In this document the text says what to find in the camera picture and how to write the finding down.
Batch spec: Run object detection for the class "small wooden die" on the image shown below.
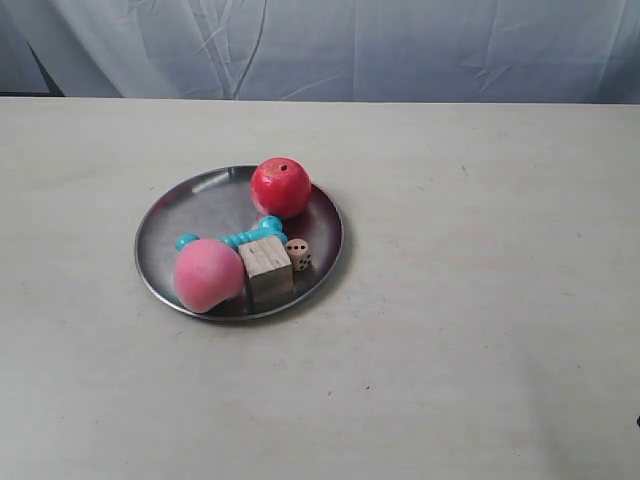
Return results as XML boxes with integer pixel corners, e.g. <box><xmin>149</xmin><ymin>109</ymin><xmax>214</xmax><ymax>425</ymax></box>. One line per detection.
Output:
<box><xmin>285</xmin><ymin>238</ymin><xmax>313</xmax><ymax>271</ymax></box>

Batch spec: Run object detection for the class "teal rubber bone toy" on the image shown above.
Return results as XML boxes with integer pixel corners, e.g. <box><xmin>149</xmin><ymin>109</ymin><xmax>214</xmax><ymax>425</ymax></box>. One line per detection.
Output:
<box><xmin>174</xmin><ymin>215</ymin><xmax>289</xmax><ymax>251</ymax></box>

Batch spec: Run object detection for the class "wooden cube block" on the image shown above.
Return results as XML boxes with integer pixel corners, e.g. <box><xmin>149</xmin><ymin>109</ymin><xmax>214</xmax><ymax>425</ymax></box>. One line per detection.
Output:
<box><xmin>239</xmin><ymin>235</ymin><xmax>294</xmax><ymax>303</ymax></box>

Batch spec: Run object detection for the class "red toy apple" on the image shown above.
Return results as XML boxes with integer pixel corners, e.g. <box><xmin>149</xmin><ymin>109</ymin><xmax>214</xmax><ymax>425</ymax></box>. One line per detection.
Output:
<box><xmin>250</xmin><ymin>157</ymin><xmax>311</xmax><ymax>219</ymax></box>

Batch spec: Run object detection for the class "large round metal plate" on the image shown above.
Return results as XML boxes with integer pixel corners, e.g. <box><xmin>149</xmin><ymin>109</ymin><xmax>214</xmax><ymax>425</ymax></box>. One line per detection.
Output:
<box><xmin>134</xmin><ymin>165</ymin><xmax>349</xmax><ymax>322</ymax></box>

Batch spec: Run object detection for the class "pink foam peach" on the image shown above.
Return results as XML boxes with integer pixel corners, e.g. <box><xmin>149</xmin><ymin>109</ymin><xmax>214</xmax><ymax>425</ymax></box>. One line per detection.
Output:
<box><xmin>173</xmin><ymin>239</ymin><xmax>245</xmax><ymax>313</ymax></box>

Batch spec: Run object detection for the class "white backdrop curtain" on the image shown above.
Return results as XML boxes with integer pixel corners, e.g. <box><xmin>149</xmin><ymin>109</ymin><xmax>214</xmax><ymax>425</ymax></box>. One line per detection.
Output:
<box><xmin>1</xmin><ymin>1</ymin><xmax>639</xmax><ymax>104</ymax></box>

